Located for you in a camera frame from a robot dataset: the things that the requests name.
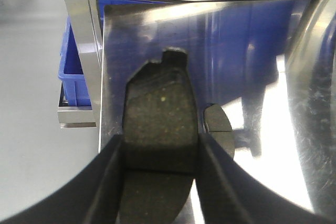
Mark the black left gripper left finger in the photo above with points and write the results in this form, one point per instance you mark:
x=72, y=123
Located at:
x=92, y=196

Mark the brake pad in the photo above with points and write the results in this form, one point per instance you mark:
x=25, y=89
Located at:
x=160, y=130
x=219, y=128

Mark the lower blue plastic bin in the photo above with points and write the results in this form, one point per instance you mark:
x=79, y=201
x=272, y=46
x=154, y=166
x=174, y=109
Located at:
x=70, y=71

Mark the stainless steel rack frame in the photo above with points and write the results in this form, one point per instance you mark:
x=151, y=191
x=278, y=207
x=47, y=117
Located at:
x=86, y=37

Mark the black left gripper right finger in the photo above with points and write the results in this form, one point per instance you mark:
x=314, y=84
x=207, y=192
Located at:
x=228, y=194

